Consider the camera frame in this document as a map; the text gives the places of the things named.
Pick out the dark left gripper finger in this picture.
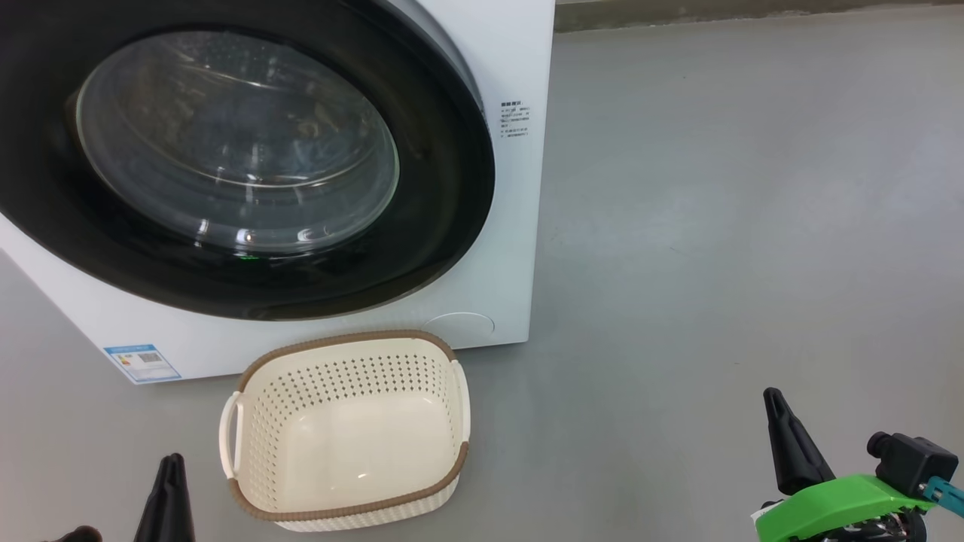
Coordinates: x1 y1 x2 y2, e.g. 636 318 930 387
134 452 197 542

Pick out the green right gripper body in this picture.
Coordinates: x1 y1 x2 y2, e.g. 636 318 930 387
753 474 938 542

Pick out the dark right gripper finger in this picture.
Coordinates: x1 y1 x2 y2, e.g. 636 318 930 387
763 388 835 498

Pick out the black round washer door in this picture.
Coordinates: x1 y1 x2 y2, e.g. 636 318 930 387
0 0 496 322

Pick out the cream perforated laundry basket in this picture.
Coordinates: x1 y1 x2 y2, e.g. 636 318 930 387
218 330 472 533

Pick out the white washing machine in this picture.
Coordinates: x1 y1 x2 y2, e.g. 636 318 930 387
0 0 557 386

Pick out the blue energy label sticker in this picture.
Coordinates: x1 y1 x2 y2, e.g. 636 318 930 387
103 344 182 383

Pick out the black cable with teal plug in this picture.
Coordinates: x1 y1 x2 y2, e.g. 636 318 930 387
923 477 964 520

